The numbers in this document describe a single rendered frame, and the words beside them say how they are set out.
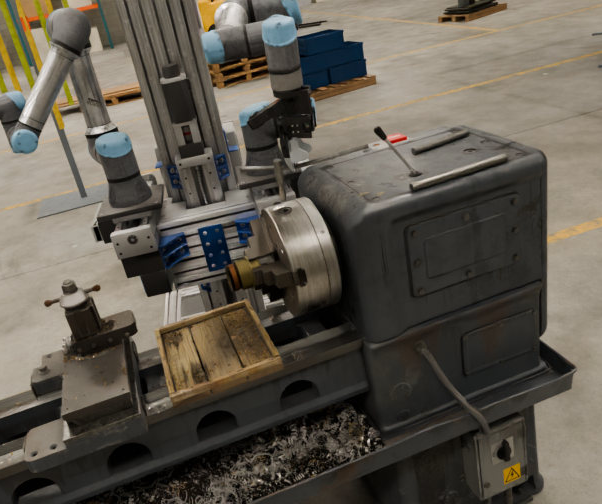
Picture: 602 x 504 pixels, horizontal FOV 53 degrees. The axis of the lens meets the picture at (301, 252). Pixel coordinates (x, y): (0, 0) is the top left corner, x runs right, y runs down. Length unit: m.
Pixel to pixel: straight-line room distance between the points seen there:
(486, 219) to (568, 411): 1.27
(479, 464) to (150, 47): 1.74
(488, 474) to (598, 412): 0.80
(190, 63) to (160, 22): 0.16
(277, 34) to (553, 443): 1.87
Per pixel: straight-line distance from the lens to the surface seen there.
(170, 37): 2.26
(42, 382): 1.89
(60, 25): 2.14
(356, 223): 1.50
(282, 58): 1.42
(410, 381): 1.81
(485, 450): 2.05
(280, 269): 1.59
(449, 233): 1.64
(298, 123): 1.46
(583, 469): 2.55
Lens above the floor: 1.84
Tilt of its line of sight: 26 degrees down
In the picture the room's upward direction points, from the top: 11 degrees counter-clockwise
